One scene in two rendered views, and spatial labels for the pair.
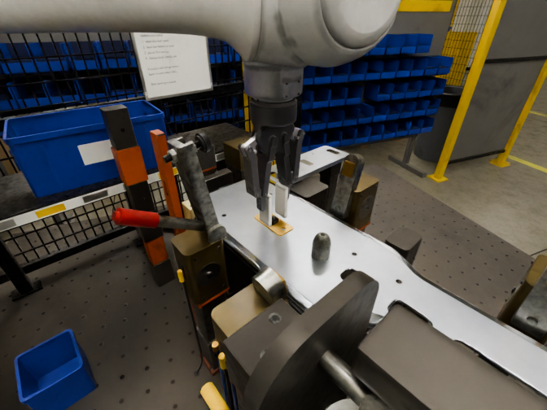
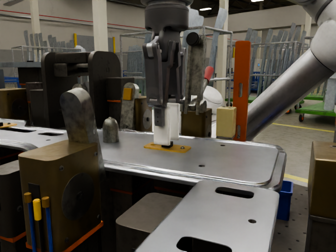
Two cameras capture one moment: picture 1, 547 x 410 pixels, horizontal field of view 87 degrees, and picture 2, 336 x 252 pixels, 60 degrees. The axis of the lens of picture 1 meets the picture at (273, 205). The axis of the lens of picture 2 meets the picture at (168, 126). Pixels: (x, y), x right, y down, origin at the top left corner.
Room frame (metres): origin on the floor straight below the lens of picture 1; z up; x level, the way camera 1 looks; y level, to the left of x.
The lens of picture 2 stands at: (0.95, -0.21, 1.15)
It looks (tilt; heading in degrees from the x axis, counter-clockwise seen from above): 11 degrees down; 156
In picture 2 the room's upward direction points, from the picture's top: straight up
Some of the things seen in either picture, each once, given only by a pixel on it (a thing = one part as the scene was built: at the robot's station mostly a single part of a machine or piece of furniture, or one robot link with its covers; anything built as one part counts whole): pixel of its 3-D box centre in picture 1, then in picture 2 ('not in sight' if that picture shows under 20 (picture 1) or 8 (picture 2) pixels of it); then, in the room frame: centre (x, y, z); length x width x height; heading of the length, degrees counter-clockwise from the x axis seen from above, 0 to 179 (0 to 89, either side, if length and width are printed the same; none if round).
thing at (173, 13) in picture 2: (273, 125); (166, 34); (0.47, 0.00, 1.20); 0.08 x 0.07 x 0.09; 131
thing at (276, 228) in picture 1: (273, 220); (167, 144); (0.47, 0.00, 1.01); 0.08 x 0.04 x 0.01; 41
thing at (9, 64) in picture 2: not in sight; (35, 64); (-0.27, -0.21, 1.16); 0.37 x 0.14 x 0.02; 42
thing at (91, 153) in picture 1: (97, 142); not in sight; (0.67, 0.43, 1.09); 0.30 x 0.17 x 0.13; 127
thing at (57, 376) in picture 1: (58, 372); (272, 197); (0.30, 0.44, 0.74); 0.11 x 0.10 x 0.09; 42
